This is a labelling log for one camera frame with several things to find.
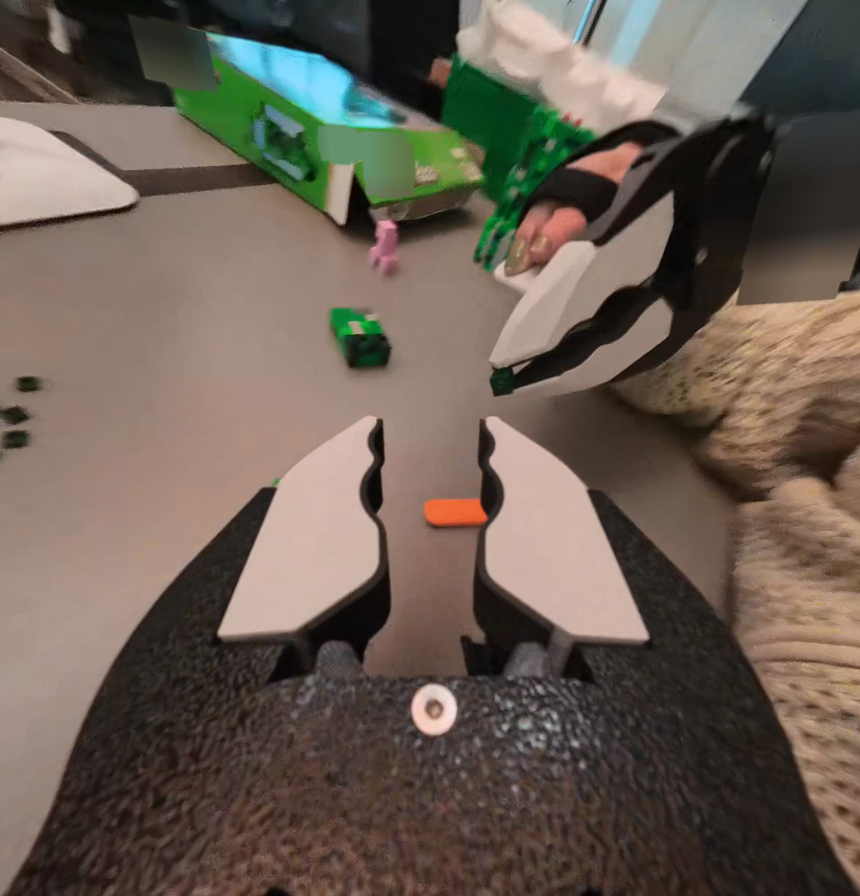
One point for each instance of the green lego box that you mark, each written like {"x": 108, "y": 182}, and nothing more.
{"x": 227, "y": 112}

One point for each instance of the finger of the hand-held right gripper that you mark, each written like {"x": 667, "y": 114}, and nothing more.
{"x": 584, "y": 294}
{"x": 612, "y": 350}

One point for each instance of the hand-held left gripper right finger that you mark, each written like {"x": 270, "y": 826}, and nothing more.
{"x": 556, "y": 553}

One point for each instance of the orange brick separator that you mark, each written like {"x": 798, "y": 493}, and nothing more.
{"x": 454, "y": 512}

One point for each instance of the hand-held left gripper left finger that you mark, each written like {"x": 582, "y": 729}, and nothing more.
{"x": 311, "y": 553}

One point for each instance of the green cube lego model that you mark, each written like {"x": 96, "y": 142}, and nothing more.
{"x": 360, "y": 339}

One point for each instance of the white book stand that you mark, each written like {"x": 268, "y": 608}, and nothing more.
{"x": 52, "y": 182}

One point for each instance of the person's right hand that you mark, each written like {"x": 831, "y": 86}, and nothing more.
{"x": 556, "y": 224}

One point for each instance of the pink lego pig figure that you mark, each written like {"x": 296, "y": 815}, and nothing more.
{"x": 386, "y": 248}

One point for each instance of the pile of dark green bricks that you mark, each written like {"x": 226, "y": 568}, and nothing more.
{"x": 13, "y": 416}

